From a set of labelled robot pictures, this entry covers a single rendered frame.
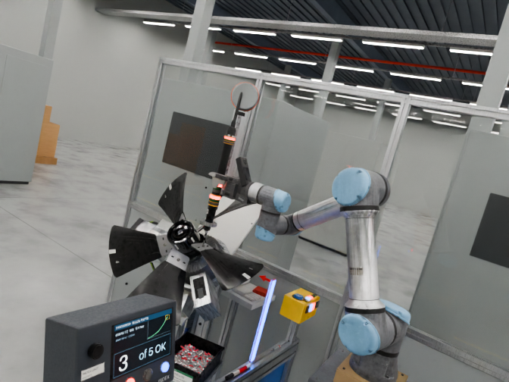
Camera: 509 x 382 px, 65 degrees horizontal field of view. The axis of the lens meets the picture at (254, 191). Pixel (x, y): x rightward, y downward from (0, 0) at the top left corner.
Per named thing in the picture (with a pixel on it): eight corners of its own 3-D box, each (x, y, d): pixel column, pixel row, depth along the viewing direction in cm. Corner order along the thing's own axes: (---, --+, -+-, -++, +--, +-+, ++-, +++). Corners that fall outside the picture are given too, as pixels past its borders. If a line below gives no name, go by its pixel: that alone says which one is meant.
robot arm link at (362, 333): (398, 351, 117) (386, 168, 124) (374, 363, 106) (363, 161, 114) (361, 345, 125) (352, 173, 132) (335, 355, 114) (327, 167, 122)
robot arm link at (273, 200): (277, 215, 140) (284, 192, 139) (253, 206, 146) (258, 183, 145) (288, 215, 147) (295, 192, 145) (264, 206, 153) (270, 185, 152)
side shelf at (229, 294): (224, 275, 241) (226, 270, 240) (274, 300, 222) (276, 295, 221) (198, 282, 220) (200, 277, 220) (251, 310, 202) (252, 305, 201)
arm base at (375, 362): (398, 372, 132) (407, 345, 131) (392, 392, 118) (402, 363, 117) (354, 351, 138) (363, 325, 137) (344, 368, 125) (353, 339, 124)
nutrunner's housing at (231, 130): (202, 227, 165) (229, 119, 159) (211, 230, 165) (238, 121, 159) (201, 230, 161) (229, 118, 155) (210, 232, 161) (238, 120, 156)
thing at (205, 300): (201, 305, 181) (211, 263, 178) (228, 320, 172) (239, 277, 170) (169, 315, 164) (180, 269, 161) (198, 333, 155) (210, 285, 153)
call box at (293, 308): (295, 308, 182) (301, 286, 181) (314, 318, 177) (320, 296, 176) (277, 317, 169) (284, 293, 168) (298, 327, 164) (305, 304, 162)
